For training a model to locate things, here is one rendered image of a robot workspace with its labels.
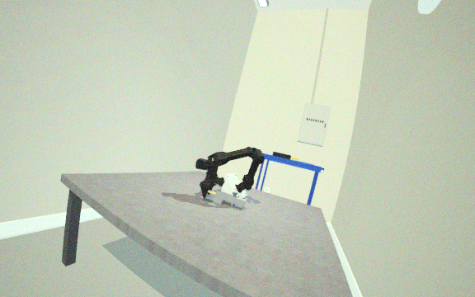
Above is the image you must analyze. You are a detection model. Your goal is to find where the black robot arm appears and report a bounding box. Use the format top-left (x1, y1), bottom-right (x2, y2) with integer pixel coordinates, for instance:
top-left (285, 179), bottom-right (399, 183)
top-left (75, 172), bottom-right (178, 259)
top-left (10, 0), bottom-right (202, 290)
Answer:
top-left (196, 147), bottom-right (265, 192)

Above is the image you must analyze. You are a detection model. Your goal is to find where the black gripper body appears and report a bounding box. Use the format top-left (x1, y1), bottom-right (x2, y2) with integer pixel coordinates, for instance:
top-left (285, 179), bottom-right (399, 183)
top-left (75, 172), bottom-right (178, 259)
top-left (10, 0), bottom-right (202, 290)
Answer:
top-left (200, 170), bottom-right (217, 188)

